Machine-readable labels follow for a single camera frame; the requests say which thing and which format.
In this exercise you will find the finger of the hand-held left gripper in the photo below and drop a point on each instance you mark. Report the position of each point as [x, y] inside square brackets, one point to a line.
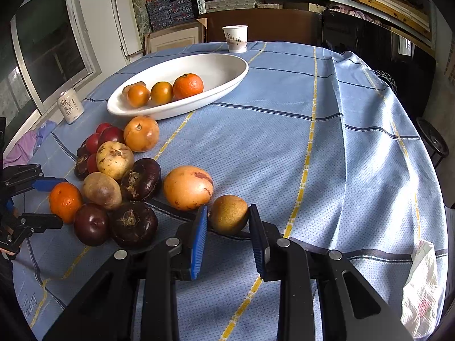
[49, 184]
[39, 222]

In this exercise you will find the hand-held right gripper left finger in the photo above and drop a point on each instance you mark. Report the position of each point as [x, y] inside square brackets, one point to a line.
[199, 241]

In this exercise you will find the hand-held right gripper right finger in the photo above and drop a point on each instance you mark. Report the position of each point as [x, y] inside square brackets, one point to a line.
[257, 241]

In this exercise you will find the tangerine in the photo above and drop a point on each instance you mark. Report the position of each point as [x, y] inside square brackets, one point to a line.
[188, 86]
[65, 202]

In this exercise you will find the brown kiwi fruit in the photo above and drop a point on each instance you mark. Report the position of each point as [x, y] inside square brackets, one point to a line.
[228, 214]

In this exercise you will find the dark purple plum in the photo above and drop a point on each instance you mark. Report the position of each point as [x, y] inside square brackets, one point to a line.
[91, 224]

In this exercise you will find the brown round fruit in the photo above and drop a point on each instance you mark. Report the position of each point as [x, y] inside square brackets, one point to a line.
[102, 190]

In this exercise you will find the yellow pomegranate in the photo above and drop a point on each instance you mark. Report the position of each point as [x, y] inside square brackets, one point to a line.
[114, 160]

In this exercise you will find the orange pomegranate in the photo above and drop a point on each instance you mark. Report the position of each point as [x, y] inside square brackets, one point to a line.
[141, 134]

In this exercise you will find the white oval bowl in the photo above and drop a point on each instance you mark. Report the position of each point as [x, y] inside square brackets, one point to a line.
[213, 71]

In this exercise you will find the purple cloth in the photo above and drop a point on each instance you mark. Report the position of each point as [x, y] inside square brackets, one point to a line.
[21, 149]

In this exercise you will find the red plum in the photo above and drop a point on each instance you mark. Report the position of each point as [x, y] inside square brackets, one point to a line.
[93, 142]
[103, 127]
[112, 135]
[92, 163]

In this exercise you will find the large orange passion fruit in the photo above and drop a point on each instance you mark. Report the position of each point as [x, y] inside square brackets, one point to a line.
[187, 188]

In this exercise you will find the blue striped tablecloth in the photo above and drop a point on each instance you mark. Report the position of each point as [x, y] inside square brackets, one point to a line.
[284, 149]

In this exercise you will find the white framed window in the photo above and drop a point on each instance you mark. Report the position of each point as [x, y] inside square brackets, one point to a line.
[49, 42]

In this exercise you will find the orange persimmon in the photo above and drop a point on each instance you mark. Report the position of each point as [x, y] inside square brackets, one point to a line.
[138, 96]
[161, 93]

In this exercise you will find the pale orange fruit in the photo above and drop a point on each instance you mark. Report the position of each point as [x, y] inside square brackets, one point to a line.
[132, 86]

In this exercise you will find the crumpled white tissue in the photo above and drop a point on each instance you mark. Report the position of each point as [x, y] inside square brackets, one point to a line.
[421, 291]

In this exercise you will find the green marbled board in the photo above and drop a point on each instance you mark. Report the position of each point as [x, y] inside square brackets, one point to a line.
[140, 10]

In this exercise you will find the black round stool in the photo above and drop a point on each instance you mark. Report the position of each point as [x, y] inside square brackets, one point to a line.
[432, 140]

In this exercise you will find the white paper cup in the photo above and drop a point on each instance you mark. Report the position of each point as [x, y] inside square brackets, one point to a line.
[234, 39]

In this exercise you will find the stack of blue patterned boxes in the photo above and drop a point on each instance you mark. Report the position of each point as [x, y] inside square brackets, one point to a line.
[170, 10]

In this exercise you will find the brown wooden cabinet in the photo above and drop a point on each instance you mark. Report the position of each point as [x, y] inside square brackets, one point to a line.
[263, 25]

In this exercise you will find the stack of wooden frames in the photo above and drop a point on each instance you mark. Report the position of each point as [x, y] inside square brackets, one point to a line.
[391, 3]

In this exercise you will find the white wall trunking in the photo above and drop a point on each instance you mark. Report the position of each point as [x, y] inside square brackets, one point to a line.
[119, 21]

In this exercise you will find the light wooden picture frame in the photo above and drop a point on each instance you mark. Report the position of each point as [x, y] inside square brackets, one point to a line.
[174, 39]

